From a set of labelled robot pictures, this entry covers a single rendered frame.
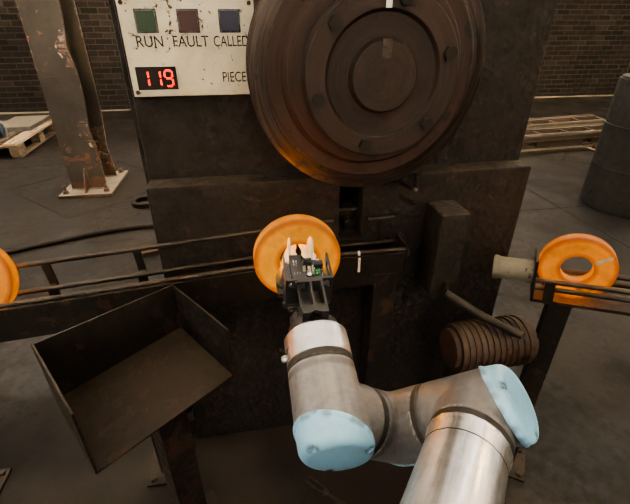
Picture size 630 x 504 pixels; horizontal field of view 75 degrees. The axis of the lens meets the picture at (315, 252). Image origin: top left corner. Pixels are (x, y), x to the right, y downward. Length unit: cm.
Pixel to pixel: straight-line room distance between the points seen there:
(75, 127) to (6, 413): 230
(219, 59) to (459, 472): 84
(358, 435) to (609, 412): 144
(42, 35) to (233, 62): 272
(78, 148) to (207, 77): 278
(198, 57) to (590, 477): 157
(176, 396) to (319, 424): 40
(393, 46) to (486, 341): 71
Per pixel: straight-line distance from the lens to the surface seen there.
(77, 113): 362
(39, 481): 163
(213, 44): 97
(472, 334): 110
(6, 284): 116
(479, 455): 46
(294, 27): 81
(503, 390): 51
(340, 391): 51
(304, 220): 71
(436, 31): 82
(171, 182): 103
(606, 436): 178
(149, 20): 97
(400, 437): 58
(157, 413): 83
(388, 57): 78
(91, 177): 374
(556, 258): 110
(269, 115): 85
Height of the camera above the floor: 120
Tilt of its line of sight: 29 degrees down
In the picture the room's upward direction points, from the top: straight up
